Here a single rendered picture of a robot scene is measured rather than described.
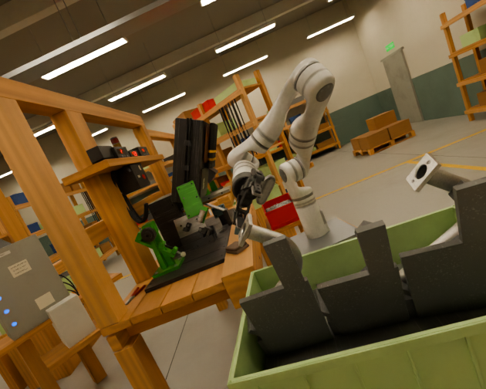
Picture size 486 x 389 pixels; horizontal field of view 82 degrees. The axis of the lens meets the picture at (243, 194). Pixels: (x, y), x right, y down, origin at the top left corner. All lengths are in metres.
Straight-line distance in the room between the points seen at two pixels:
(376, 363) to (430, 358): 0.08
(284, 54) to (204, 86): 3.03
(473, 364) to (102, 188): 1.51
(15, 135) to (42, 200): 0.25
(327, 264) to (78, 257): 0.94
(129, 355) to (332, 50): 10.96
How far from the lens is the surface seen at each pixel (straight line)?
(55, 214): 1.29
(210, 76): 10.87
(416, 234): 0.94
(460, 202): 0.55
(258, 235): 0.55
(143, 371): 1.46
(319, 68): 0.82
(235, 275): 1.14
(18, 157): 1.34
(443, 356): 0.59
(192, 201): 1.73
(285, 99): 0.85
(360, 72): 11.57
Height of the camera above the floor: 1.33
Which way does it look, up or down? 9 degrees down
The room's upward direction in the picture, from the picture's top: 23 degrees counter-clockwise
